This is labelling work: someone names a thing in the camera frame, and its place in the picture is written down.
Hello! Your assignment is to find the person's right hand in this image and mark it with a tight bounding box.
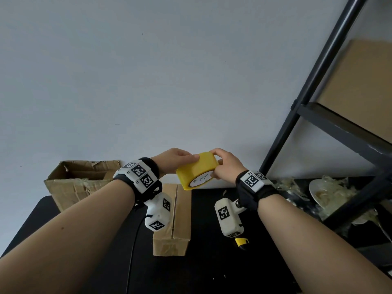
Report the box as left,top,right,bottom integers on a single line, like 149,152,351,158
210,148,247,185

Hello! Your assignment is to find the person's left hand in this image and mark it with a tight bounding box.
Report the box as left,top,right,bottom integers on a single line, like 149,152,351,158
151,148,200,177

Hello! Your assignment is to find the yellow tape roll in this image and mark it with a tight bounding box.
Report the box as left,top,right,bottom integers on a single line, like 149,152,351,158
176,152,220,191

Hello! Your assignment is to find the person's right forearm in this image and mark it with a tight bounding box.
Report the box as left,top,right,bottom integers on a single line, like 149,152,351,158
257,194,392,294

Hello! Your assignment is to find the person's left forearm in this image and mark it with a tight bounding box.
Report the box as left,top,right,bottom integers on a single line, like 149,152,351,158
0,179,135,294

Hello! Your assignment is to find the white right wrist marker block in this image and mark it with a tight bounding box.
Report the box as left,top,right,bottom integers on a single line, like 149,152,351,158
240,170,274,193

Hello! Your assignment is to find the white wrist marker block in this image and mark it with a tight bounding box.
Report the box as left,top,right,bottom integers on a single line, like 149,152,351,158
240,170,274,193
113,161,158,193

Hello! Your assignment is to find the white left wrist marker block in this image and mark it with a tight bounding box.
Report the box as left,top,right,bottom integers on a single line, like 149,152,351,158
113,161,158,193

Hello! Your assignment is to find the closed long cardboard box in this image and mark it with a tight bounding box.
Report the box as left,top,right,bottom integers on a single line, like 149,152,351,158
153,183,192,257

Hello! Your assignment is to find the pile of clear tape scraps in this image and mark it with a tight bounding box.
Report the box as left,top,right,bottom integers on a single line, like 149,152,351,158
272,177,310,203

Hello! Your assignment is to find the white plate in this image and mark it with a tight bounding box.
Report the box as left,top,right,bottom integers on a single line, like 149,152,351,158
308,177,380,226

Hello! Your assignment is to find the black metal shelf rack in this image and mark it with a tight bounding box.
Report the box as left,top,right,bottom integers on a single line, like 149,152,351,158
259,0,392,280

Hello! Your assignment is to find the open torn cardboard box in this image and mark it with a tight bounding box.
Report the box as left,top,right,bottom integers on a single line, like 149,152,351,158
44,160,122,213

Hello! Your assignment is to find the large cardboard box on shelf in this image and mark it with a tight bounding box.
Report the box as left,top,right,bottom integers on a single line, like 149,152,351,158
317,39,392,145

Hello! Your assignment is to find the black left wrist strap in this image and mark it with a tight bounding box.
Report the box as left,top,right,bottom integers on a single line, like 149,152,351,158
113,157,163,209

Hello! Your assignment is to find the black wrist strap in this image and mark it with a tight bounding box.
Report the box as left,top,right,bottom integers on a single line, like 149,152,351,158
113,157,163,209
235,170,278,212

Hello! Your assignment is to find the black right wrist strap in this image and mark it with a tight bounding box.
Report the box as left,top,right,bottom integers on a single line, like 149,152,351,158
235,170,278,212

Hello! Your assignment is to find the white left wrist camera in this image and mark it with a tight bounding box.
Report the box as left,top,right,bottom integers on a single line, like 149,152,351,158
144,192,172,232

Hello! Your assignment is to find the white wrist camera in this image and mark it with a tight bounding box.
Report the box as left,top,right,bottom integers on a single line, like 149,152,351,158
144,192,172,232
214,198,247,238

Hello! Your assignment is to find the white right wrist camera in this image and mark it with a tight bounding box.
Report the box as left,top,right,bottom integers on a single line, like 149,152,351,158
214,198,247,238

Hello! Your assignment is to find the black cable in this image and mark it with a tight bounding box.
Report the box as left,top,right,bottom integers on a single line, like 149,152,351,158
125,215,147,294

